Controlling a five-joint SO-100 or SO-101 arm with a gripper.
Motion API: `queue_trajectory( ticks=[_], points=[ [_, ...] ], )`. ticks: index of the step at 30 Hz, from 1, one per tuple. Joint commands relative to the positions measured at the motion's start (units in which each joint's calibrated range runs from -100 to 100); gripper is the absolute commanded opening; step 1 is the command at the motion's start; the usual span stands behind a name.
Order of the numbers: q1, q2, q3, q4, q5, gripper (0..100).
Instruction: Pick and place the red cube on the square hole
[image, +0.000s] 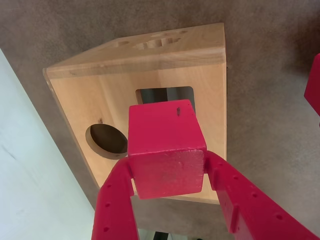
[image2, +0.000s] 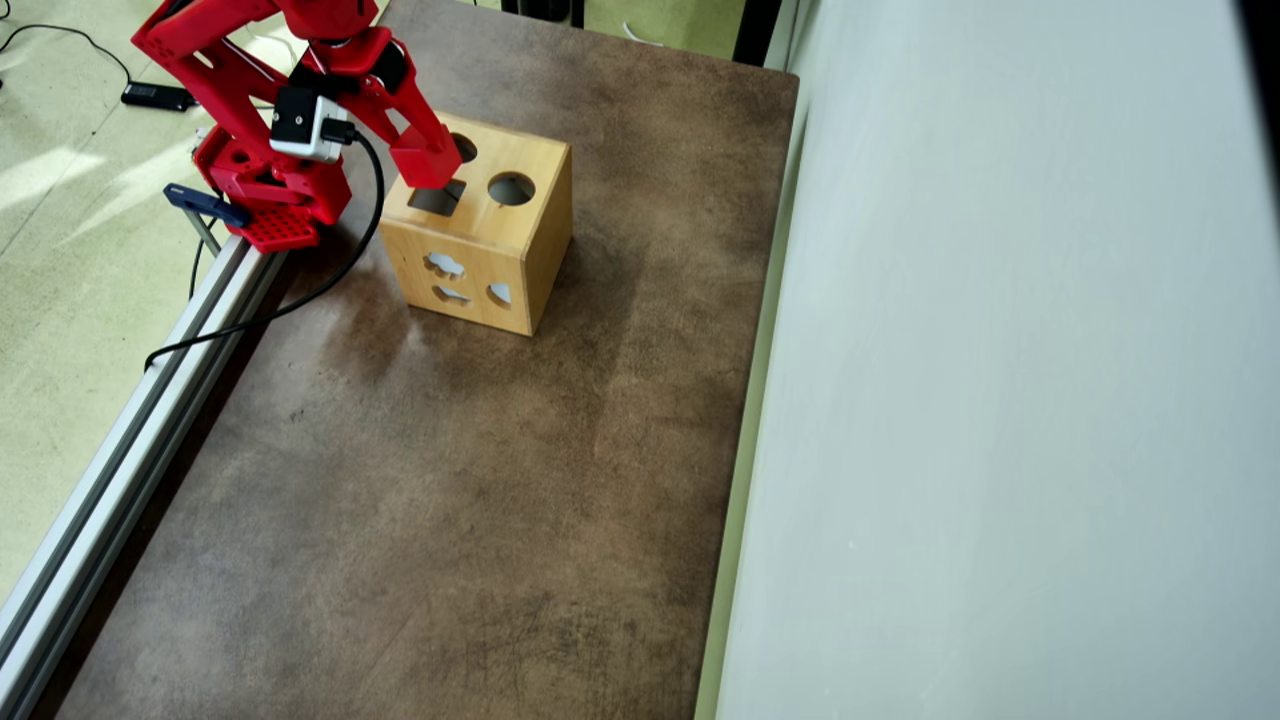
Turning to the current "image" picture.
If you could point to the red robot arm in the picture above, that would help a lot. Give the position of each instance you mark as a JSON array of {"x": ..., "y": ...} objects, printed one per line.
[{"x": 313, "y": 87}]

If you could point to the wooden shape sorter box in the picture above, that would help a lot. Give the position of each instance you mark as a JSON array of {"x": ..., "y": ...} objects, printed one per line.
[{"x": 80, "y": 100}]

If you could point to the red cube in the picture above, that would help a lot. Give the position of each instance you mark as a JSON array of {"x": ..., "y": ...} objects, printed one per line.
[{"x": 162, "y": 140}]

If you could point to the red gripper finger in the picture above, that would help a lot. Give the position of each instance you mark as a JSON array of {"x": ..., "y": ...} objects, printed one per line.
[
  {"x": 112, "y": 207},
  {"x": 250, "y": 212}
]

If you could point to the black furniture foot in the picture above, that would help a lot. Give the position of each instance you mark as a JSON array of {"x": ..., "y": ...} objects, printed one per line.
[{"x": 162, "y": 236}]

